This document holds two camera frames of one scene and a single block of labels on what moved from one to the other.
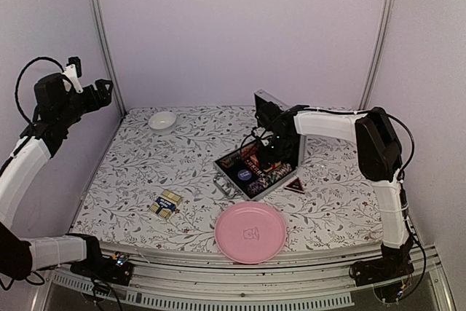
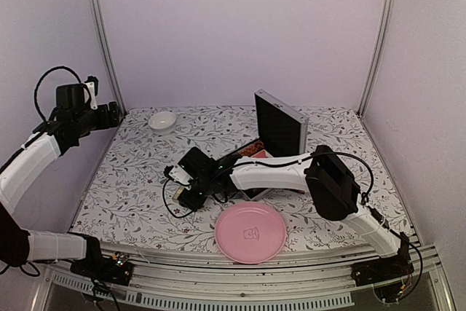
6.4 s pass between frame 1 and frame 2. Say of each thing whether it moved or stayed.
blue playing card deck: moved
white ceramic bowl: stayed
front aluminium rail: stayed
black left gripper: moved
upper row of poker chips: stayed
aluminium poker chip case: stayed
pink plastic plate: stayed
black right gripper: moved
